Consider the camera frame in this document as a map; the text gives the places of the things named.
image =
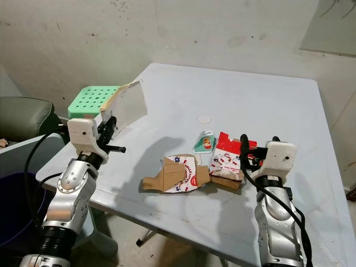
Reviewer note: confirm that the red white carton box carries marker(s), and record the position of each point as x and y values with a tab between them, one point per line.
225	156

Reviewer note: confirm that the green plastic stool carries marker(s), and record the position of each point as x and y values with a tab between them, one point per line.
92	100

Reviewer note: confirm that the dark metal table leg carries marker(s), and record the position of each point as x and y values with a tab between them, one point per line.
146	237

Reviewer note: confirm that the grey rubbish bin dark bag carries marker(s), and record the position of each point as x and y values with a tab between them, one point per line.
19	194

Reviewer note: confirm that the flattened printed cardboard box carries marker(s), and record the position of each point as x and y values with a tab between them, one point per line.
175	173

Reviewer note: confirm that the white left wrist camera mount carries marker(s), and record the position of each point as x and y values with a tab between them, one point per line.
83	133

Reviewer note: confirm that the small teal packet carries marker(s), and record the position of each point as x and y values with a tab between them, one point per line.
204	143

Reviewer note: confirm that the round white table cap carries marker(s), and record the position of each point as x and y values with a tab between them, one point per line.
204	118

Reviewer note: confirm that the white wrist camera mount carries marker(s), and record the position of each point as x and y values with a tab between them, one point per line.
83	133
278	157

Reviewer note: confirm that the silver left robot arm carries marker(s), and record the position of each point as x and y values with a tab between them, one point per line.
73	186

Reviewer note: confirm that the grey wall panel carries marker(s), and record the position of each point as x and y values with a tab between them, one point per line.
331	25

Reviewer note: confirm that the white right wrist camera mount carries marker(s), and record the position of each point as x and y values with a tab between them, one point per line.
278	157

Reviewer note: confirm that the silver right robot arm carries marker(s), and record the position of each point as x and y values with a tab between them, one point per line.
278	222

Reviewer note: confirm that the dark green cushioned chair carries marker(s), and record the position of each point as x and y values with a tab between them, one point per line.
25	115

